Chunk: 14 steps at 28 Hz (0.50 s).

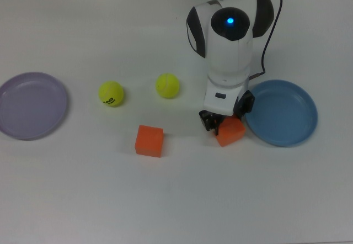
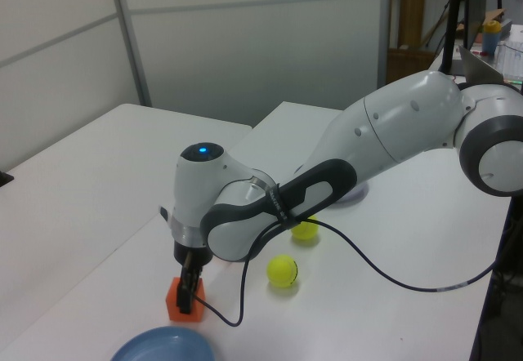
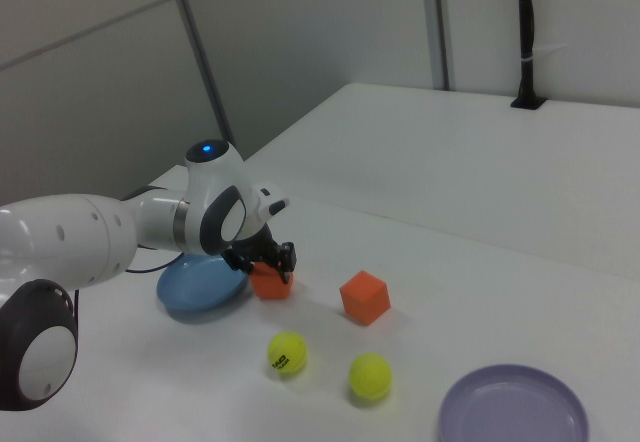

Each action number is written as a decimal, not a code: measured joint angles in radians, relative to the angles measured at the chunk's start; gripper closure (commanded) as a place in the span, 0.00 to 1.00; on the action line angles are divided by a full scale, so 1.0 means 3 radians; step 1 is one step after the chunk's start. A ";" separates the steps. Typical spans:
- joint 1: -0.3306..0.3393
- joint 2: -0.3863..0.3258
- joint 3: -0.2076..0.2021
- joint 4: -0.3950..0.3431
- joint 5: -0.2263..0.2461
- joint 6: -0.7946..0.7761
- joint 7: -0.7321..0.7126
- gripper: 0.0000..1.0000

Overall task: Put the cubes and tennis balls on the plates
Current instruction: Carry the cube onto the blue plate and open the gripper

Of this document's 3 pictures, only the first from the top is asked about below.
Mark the purple plate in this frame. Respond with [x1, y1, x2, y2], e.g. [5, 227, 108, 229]
[0, 72, 68, 141]

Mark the orange cube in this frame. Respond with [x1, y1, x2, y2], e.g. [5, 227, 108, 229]
[134, 124, 164, 159]
[215, 116, 247, 147]

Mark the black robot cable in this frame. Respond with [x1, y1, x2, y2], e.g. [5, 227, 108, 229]
[249, 0, 284, 79]

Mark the blue plate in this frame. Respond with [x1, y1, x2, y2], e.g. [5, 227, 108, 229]
[244, 79, 319, 147]

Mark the yellow-green tennis ball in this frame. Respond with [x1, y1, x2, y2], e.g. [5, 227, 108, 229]
[155, 73, 180, 99]
[98, 80, 125, 108]

